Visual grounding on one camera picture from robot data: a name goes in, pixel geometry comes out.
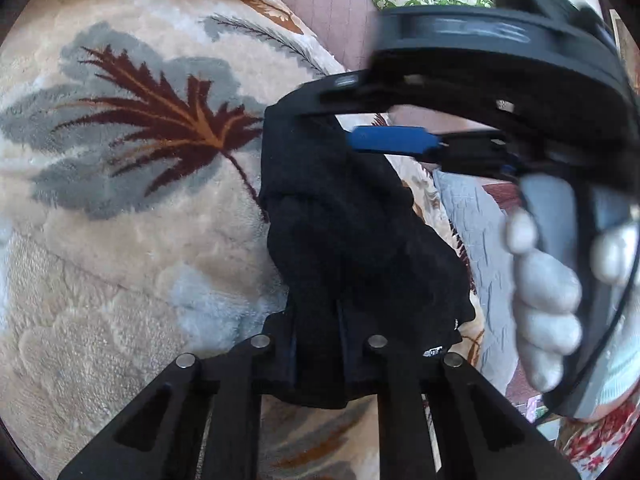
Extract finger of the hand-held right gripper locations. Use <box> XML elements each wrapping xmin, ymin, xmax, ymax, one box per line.
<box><xmin>349</xmin><ymin>125</ymin><xmax>507</xmax><ymax>173</ymax></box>
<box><xmin>265</xmin><ymin>71</ymin><xmax>391</xmax><ymax>117</ymax></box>

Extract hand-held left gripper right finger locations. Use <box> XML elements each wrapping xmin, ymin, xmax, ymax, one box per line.
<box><xmin>337</xmin><ymin>299</ymin><xmax>582</xmax><ymax>480</ymax></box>

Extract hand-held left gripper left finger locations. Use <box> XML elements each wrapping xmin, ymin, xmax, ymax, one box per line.
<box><xmin>59</xmin><ymin>309</ymin><xmax>303</xmax><ymax>480</ymax></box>

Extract black pants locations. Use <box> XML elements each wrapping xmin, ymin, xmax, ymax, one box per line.
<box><xmin>258</xmin><ymin>104</ymin><xmax>477</xmax><ymax>411</ymax></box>

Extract person's right hand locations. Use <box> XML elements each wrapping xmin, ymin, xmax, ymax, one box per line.
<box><xmin>504</xmin><ymin>209</ymin><xmax>640</xmax><ymax>421</ymax></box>

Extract pink quilted mattress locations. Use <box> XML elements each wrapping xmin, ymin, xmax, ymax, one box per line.
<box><xmin>260</xmin><ymin>0</ymin><xmax>396</xmax><ymax>74</ymax></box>

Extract grey quilted cloth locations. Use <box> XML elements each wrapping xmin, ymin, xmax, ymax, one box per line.
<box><xmin>432</xmin><ymin>168</ymin><xmax>527</xmax><ymax>377</ymax></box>

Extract beige leaf printed blanket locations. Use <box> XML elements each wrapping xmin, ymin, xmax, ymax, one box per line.
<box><xmin>0</xmin><ymin>0</ymin><xmax>506</xmax><ymax>480</ymax></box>

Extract red floral cloth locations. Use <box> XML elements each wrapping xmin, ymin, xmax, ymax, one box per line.
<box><xmin>556</xmin><ymin>393</ymin><xmax>637</xmax><ymax>478</ymax></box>

